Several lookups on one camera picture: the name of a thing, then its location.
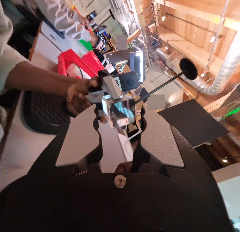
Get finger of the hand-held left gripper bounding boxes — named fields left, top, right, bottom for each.
left=102, top=75, right=123, bottom=100

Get black disc on rod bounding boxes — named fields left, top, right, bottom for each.
left=135, top=58, right=198, bottom=103

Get LED light panel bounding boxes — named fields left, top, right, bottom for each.
left=129, top=50, right=145, bottom=84

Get black flat board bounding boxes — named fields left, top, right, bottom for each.
left=157, top=99, right=229, bottom=148

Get black cable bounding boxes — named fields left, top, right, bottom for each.
left=65, top=61, right=84, bottom=79

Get silver ventilation duct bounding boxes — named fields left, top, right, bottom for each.
left=185, top=32, right=240, bottom=96
left=153, top=48, right=181, bottom=71

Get green bin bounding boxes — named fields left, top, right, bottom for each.
left=78, top=39, right=93, bottom=51

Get clear acrylic cube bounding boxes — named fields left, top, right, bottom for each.
left=102, top=95, right=136, bottom=129

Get person's left hand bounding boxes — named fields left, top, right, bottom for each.
left=66, top=77, right=109, bottom=124

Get black quilted bag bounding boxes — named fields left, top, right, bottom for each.
left=22, top=90, right=71, bottom=135

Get red plastic bin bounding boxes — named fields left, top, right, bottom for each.
left=83, top=50, right=105, bottom=72
left=57, top=49, right=98, bottom=80

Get person's left forearm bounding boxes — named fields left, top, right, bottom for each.
left=7, top=61, right=83, bottom=97

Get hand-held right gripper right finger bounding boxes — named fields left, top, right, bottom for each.
left=132, top=106, right=184, bottom=170

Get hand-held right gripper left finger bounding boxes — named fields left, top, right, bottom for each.
left=55, top=104, right=103, bottom=167

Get person's white shirt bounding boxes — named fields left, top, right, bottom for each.
left=0, top=0, right=31, bottom=94

